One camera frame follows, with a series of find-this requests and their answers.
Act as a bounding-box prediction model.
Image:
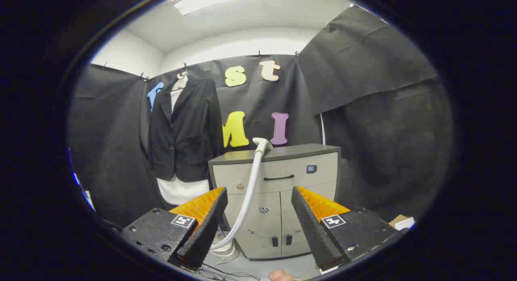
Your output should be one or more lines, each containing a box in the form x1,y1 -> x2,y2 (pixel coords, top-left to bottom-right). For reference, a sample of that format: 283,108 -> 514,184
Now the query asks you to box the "white shirt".
157,77 -> 210,206

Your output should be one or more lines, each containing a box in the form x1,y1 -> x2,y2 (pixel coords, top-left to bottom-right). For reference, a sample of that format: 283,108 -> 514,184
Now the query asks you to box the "cardboard box with white label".
389,214 -> 416,231

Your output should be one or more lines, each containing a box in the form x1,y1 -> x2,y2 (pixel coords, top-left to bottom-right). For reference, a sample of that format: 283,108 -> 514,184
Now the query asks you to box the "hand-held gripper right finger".
291,186 -> 398,273

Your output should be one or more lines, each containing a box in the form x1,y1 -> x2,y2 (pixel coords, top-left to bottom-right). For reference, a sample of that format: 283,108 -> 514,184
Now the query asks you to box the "tangle of black cables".
190,263 -> 261,281

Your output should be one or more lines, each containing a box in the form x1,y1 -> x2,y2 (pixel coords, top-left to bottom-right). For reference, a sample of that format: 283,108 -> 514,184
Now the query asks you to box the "black suit jacket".
147,76 -> 223,182

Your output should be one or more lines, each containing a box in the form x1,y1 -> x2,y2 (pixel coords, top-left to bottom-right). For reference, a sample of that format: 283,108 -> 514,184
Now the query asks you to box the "white garment steamer base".
210,233 -> 241,260

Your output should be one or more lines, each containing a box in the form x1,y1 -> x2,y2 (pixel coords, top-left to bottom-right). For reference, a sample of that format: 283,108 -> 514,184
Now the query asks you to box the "white garment steamer head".
247,137 -> 274,189

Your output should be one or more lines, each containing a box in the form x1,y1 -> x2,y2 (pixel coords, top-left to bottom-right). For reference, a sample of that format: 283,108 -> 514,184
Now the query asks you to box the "black backdrop cloth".
67,4 -> 453,229

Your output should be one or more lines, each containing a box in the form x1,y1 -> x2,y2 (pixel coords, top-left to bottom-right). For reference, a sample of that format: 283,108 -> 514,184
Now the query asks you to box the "grey cabinet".
208,144 -> 342,260

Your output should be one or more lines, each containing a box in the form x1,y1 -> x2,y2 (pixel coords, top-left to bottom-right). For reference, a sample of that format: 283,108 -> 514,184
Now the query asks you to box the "long ceiling light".
172,0 -> 269,16

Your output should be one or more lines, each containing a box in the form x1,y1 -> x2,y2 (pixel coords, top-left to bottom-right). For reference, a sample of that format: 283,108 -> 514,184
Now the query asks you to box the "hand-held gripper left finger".
121,187 -> 229,269

